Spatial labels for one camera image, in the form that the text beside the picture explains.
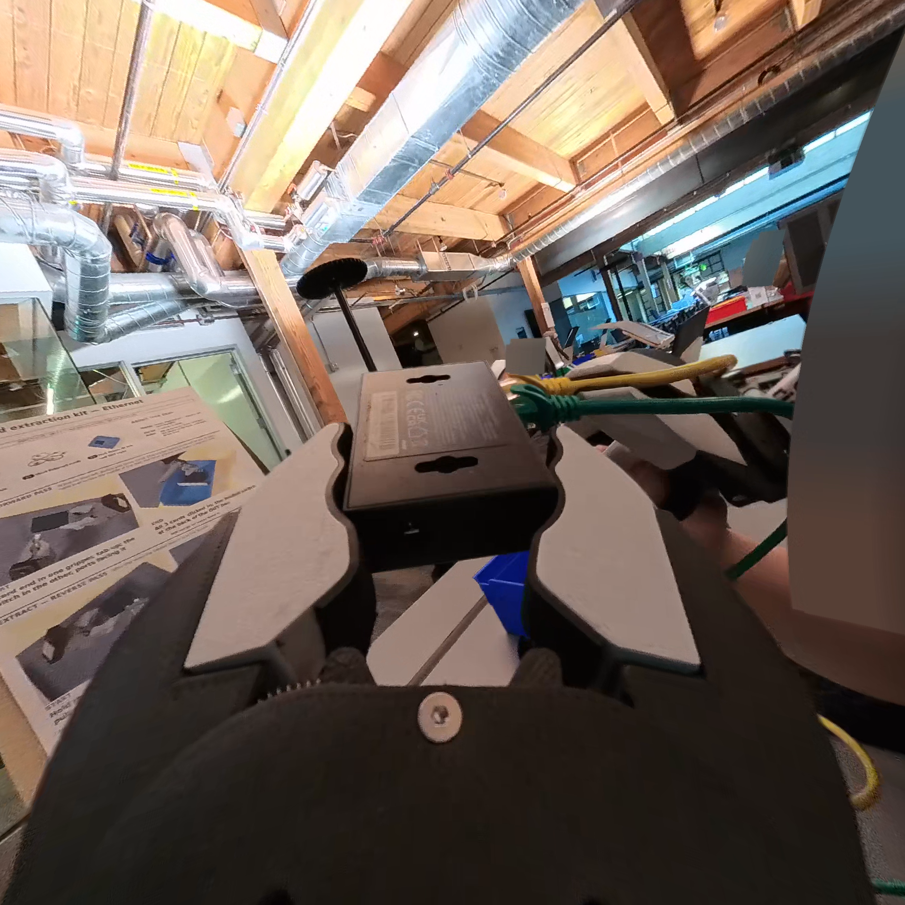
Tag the white work table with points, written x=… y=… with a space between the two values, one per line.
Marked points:
x=749 y=346

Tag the printed instruction sheet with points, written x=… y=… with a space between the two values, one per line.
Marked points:
x=106 y=481

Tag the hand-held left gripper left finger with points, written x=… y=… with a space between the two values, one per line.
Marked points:
x=283 y=544

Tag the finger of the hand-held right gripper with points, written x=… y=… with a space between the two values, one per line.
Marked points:
x=657 y=442
x=629 y=360

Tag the person's right hand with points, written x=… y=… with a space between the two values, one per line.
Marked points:
x=647 y=481

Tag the white metal display stand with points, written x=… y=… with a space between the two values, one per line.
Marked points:
x=629 y=334

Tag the black network switch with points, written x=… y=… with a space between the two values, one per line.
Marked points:
x=438 y=424

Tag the black flat panel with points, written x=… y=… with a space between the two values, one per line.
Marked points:
x=689 y=332

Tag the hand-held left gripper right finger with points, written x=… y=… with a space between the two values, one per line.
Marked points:
x=615 y=565

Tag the red storage bin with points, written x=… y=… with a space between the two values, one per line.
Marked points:
x=728 y=311

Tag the large rectangular silver duct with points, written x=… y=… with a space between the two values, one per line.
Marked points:
x=424 y=120

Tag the blue plastic bin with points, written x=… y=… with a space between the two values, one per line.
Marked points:
x=505 y=590

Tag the round silver elbow duct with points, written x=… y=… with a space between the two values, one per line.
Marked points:
x=85 y=283

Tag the small rectangular silver duct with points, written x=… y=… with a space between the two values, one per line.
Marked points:
x=452 y=263

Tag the white ceiling pipes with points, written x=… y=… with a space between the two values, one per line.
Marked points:
x=141 y=187

